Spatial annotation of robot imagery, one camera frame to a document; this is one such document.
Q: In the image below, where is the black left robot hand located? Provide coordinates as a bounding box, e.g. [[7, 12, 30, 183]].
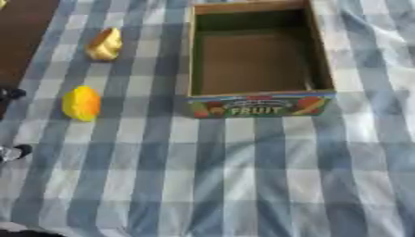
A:
[[0, 87, 34, 164]]

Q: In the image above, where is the printed cardboard box green inside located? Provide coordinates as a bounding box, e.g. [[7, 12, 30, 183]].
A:
[[184, 0, 339, 120]]

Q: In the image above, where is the yellow orange toy mango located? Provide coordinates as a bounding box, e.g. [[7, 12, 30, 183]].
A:
[[59, 84, 104, 123]]

